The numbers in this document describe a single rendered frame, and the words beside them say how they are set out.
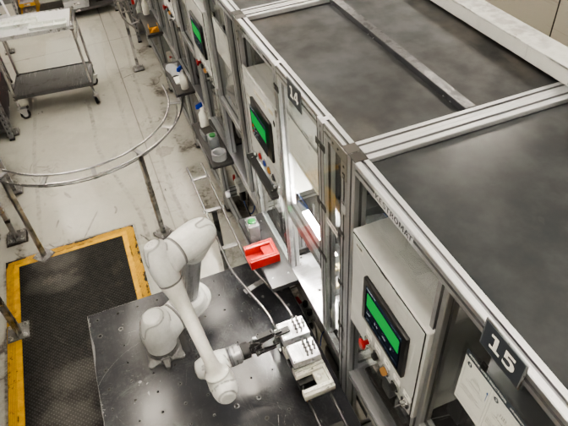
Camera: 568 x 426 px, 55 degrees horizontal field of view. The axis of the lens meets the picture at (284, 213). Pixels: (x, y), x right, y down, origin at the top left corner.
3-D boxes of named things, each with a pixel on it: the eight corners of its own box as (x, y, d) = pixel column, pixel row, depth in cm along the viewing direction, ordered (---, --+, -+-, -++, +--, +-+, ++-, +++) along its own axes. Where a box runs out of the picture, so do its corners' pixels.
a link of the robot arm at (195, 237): (162, 313, 274) (193, 286, 286) (184, 335, 270) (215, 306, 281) (159, 231, 212) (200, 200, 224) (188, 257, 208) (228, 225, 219)
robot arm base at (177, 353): (150, 377, 260) (148, 371, 256) (142, 341, 275) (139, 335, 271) (188, 363, 264) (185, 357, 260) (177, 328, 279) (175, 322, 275)
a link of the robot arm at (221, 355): (229, 359, 246) (236, 377, 234) (196, 373, 243) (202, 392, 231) (222, 341, 241) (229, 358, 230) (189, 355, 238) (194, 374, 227)
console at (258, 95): (247, 149, 272) (236, 66, 240) (299, 134, 278) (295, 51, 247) (277, 199, 243) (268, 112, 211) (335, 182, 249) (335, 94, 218)
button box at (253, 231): (246, 234, 293) (243, 218, 285) (259, 229, 295) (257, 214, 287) (251, 243, 287) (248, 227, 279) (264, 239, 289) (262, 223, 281)
